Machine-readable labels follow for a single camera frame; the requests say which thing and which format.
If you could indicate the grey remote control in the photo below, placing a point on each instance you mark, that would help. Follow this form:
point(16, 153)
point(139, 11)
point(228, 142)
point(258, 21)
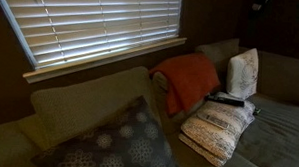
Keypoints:
point(217, 121)

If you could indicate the pale cushion under fleece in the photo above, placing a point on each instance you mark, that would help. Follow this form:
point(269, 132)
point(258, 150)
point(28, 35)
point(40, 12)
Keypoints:
point(160, 81)

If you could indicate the orange brown fleece blanket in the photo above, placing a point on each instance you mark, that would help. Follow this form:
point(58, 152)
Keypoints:
point(189, 78)

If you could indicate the black remote control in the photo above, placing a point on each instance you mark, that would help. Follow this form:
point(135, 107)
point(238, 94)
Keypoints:
point(225, 101)

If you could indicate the wooden window sill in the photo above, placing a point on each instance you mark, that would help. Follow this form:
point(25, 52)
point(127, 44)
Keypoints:
point(100, 58)

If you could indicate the dark pillow with floral print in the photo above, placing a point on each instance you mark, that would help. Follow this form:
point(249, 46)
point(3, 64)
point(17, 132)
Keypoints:
point(127, 146)

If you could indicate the beige knit back cushion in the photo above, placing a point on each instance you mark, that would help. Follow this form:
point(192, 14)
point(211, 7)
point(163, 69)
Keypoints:
point(82, 104)

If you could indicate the white window blinds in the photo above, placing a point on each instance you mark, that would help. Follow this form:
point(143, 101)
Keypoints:
point(98, 21)

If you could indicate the white pillow with dot print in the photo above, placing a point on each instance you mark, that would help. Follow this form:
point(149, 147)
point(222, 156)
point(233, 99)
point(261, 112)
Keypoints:
point(217, 139)

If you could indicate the white pillow with leaf print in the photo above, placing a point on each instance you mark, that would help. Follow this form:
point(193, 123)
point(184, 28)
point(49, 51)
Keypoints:
point(243, 73)

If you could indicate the small green object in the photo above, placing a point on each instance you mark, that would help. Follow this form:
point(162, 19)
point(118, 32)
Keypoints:
point(257, 111)

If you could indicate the grey green sofa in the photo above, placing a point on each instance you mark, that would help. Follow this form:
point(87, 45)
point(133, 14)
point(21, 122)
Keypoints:
point(277, 138)

